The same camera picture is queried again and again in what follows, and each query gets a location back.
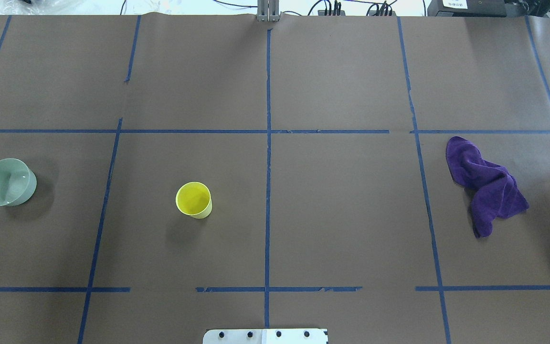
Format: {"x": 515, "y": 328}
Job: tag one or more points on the yellow plastic cup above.
{"x": 194, "y": 199}

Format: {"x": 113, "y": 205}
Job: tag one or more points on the purple cloth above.
{"x": 495, "y": 190}

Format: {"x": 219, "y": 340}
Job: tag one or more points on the pale green bowl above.
{"x": 17, "y": 182}

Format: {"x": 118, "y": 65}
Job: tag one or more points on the black device with label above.
{"x": 467, "y": 8}

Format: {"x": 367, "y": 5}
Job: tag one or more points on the aluminium frame post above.
{"x": 268, "y": 11}

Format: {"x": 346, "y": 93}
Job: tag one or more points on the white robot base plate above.
{"x": 267, "y": 336}

